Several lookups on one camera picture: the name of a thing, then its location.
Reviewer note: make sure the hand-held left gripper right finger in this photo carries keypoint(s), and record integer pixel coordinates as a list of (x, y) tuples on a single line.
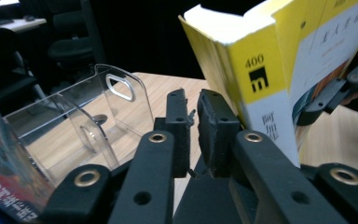
[(214, 140)]

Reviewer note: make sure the white desk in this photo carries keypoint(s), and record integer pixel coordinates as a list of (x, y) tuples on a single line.
[(21, 25)]

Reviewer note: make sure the yellow and white book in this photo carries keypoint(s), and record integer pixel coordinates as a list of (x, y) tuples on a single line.
[(254, 46)]

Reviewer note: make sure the clear acrylic book holder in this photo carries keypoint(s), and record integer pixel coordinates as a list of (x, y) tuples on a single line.
[(74, 124)]

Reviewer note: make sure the black office chair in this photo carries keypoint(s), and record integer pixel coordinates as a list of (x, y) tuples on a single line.
[(71, 46), (0, 62)]

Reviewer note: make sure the black computer mouse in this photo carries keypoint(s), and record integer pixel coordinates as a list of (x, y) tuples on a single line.
[(29, 18)]

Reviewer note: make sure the red and blue paperback book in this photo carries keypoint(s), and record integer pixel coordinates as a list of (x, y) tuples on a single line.
[(0, 161)]

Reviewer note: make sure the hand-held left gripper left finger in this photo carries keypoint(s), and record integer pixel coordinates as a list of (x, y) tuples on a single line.
[(180, 146)]

